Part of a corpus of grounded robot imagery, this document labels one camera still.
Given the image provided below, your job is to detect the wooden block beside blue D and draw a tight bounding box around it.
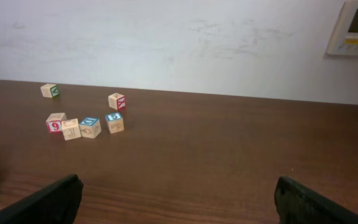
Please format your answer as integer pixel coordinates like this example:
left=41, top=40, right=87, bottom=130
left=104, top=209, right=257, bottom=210
left=62, top=118, right=81, bottom=141

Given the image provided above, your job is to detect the wooden block far right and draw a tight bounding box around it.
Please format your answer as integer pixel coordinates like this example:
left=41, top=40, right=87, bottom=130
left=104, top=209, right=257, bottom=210
left=108, top=93, right=126, bottom=111

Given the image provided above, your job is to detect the wooden block cluster top left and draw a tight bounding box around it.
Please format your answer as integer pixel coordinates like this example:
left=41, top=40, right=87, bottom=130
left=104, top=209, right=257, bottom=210
left=45, top=113, right=67, bottom=133

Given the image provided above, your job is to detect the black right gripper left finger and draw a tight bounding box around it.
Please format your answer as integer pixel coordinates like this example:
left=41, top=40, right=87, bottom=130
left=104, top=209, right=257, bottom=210
left=0, top=174, right=83, bottom=224

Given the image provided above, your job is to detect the blue letter D block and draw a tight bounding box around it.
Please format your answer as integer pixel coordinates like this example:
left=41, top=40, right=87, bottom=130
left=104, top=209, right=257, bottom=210
left=79, top=117, right=101, bottom=139

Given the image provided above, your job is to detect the blue number five block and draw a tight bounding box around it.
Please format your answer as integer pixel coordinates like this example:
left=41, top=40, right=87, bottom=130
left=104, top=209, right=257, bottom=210
left=105, top=112, right=124, bottom=134

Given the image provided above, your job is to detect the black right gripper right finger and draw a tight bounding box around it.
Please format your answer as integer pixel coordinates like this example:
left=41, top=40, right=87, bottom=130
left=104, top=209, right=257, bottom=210
left=274, top=176, right=358, bottom=224

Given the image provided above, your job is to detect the white wall control panel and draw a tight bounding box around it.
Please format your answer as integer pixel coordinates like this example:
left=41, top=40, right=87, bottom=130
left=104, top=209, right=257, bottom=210
left=326, top=0, right=358, bottom=57

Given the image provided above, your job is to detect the wooden block far left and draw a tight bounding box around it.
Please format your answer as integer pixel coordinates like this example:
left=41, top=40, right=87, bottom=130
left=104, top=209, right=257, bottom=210
left=40, top=83, right=60, bottom=98

